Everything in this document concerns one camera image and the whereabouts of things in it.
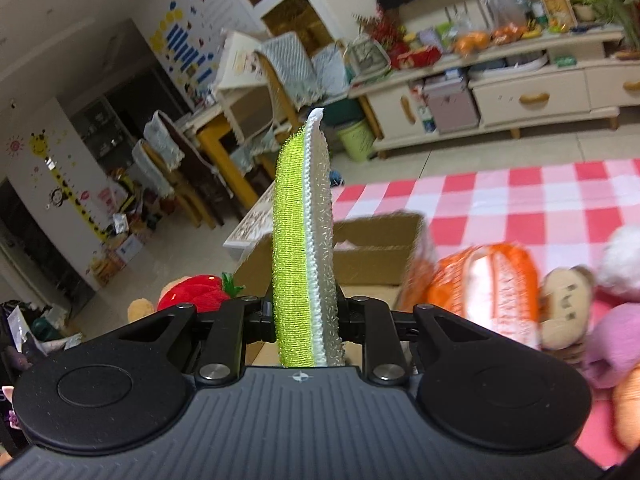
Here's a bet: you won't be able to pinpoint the tan plush toy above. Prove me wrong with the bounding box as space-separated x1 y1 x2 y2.
127 299 157 323

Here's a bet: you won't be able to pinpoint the white fluffy plush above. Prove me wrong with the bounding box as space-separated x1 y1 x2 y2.
597 225 640 301

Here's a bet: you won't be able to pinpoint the green and white scrubbing sponge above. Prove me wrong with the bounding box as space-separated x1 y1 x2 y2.
271 107 345 368

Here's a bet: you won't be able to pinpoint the brown bear plush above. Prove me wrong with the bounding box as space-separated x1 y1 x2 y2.
537 265 598 366

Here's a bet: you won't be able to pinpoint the blue yellow wall poster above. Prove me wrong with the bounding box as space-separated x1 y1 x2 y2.
149 0 223 98

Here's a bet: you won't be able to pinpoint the chair with white lace cover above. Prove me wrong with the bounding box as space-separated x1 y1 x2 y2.
131 140 201 231
144 110 236 226

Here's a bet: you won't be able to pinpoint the pile of boxes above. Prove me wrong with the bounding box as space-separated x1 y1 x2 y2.
87 180 166 288

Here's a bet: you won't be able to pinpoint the orange tissue pack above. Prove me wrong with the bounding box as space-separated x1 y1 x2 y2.
425 242 543 351

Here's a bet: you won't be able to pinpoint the red strawberry plush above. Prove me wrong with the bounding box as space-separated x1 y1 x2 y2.
156 272 246 313

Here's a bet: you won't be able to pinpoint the silver storage case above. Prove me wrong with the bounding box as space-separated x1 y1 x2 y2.
424 77 481 134

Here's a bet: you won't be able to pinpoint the cardboard box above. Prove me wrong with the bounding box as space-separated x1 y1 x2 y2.
232 212 438 366

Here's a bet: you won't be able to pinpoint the small bag of oranges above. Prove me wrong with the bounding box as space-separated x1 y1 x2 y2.
452 30 493 56

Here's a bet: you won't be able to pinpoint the glass kettle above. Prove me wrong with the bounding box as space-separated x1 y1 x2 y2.
345 37 392 81

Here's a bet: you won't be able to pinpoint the framed picture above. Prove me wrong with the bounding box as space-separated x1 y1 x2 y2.
540 0 573 28

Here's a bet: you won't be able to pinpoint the cream television cabinet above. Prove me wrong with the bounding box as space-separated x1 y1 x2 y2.
348 27 628 161

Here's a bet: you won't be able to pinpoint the red white checkered tablecloth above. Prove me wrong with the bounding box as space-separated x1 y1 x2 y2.
330 157 640 471

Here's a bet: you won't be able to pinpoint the dark green storage box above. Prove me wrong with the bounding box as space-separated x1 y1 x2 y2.
320 97 363 123

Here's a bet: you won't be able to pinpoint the green trash bin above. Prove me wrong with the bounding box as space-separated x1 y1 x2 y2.
336 120 377 163

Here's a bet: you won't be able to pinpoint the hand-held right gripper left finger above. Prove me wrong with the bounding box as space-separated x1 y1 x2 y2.
125 296 275 383

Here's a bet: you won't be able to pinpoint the red flat box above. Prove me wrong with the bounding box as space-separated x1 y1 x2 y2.
390 45 443 71

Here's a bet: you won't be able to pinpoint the tall clear bag of oranges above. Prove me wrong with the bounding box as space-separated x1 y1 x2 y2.
477 0 530 43

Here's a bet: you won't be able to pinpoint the patterned low table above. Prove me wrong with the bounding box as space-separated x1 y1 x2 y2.
222 180 281 261

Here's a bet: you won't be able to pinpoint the orange plush toy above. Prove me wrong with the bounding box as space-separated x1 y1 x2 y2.
612 375 640 451

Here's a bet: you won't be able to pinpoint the pink plush toy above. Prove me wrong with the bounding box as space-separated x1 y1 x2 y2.
582 305 640 391

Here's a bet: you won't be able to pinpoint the yellow wooden table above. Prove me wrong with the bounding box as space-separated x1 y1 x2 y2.
195 105 301 211

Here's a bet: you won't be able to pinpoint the giraffe wall sticker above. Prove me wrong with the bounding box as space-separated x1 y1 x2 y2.
27 130 113 248

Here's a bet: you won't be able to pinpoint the chair with grey lace cover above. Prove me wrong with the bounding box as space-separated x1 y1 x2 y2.
255 32 323 131

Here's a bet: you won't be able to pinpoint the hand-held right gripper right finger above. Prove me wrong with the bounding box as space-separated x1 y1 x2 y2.
336 296 501 383

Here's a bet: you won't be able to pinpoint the round white tray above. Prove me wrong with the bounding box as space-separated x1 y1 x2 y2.
467 52 548 81

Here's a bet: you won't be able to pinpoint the red berry branches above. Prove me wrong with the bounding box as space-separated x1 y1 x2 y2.
352 5 408 53

